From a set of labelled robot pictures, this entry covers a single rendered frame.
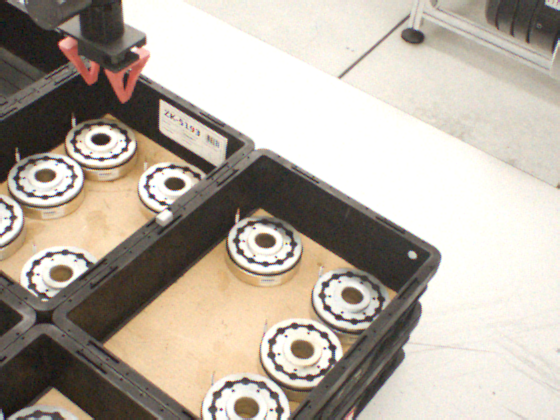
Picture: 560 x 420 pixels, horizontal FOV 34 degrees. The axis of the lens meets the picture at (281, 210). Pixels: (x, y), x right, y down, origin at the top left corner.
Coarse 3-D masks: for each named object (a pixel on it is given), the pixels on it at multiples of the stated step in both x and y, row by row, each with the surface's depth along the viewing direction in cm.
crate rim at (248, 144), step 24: (72, 72) 133; (168, 96) 131; (0, 120) 124; (216, 120) 129; (216, 168) 122; (192, 192) 118; (96, 264) 108; (24, 288) 105; (72, 288) 105; (48, 312) 103
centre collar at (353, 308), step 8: (336, 288) 118; (344, 288) 118; (352, 288) 119; (360, 288) 118; (336, 296) 117; (368, 296) 118; (344, 304) 116; (352, 304) 116; (360, 304) 117; (368, 304) 117; (352, 312) 116
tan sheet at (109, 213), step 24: (144, 144) 138; (0, 192) 128; (96, 192) 130; (120, 192) 131; (24, 216) 125; (72, 216) 126; (96, 216) 127; (120, 216) 127; (48, 240) 123; (72, 240) 123; (96, 240) 124; (120, 240) 124; (0, 264) 119; (24, 264) 120
